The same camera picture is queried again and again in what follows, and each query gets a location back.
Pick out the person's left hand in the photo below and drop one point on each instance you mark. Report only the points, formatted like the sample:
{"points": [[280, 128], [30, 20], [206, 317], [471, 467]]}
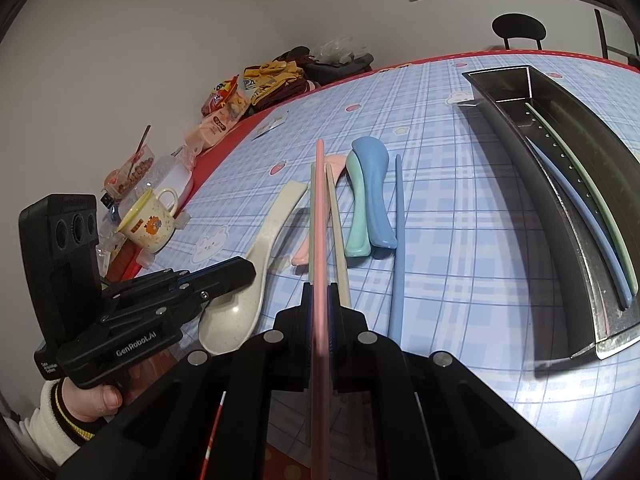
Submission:
{"points": [[97, 400]]}

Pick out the person's left forearm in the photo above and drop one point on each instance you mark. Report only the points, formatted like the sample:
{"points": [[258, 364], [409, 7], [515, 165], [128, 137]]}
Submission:
{"points": [[35, 425]]}

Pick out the white table clip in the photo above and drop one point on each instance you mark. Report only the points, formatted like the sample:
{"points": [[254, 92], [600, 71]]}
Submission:
{"points": [[182, 217], [143, 257]]}

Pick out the blue plaid table mat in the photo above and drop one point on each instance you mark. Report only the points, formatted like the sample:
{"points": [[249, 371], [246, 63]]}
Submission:
{"points": [[450, 185]]}

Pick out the white plastic container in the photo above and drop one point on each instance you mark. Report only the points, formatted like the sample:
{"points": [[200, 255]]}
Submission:
{"points": [[172, 180]]}

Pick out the beige chopstick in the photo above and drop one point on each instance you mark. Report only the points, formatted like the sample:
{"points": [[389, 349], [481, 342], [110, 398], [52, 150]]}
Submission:
{"points": [[337, 245]]}

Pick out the black metal frame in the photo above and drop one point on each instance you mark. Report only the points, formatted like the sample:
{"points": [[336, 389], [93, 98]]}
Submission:
{"points": [[600, 30]]}

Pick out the stainless steel utensil tray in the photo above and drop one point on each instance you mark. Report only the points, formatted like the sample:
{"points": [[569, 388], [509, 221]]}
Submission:
{"points": [[560, 280]]}

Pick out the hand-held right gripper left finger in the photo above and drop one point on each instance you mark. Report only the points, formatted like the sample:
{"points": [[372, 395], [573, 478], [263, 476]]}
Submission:
{"points": [[292, 340]]}

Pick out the pink chopstick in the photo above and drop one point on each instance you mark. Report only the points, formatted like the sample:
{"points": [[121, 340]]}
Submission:
{"points": [[320, 260]]}

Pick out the yellow clothing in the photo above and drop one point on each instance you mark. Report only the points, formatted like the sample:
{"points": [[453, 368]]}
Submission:
{"points": [[272, 72]]}

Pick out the blue chopstick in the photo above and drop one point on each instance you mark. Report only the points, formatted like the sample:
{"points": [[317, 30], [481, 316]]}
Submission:
{"points": [[397, 260], [617, 285]]}

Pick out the orange snack bag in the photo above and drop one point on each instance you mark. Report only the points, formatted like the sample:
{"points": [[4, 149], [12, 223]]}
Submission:
{"points": [[220, 95]]}

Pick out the beige spoon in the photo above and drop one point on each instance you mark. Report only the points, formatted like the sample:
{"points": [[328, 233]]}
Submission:
{"points": [[235, 310]]}

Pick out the black round-back chair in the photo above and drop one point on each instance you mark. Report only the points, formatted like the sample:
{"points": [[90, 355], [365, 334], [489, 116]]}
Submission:
{"points": [[517, 25]]}

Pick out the blue spoon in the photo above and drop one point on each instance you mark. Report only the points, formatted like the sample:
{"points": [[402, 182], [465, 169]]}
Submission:
{"points": [[375, 195]]}

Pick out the snack packets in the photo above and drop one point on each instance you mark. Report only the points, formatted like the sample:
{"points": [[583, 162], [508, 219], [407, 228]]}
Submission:
{"points": [[215, 127]]}

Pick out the clear snack tub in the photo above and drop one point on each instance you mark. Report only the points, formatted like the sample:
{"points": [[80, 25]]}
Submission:
{"points": [[127, 172]]}

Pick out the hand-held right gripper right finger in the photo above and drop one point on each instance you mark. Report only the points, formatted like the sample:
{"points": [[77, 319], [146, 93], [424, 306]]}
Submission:
{"points": [[350, 340]]}

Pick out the green spoon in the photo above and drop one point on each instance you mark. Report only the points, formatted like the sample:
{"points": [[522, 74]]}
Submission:
{"points": [[357, 230]]}

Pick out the clear plastic bag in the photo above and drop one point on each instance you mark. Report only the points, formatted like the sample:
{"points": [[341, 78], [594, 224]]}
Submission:
{"points": [[340, 50]]}

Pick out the pink spoon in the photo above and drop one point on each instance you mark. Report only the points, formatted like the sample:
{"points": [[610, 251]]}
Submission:
{"points": [[336, 164]]}

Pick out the small white card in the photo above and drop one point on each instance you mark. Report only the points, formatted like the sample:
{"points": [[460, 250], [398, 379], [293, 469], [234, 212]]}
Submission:
{"points": [[270, 127]]}

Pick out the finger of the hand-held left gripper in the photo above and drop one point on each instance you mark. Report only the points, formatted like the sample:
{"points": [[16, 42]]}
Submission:
{"points": [[140, 287], [225, 280]]}

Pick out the cream mug yellow rim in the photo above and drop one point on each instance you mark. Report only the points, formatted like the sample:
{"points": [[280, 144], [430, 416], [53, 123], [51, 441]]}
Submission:
{"points": [[150, 230]]}

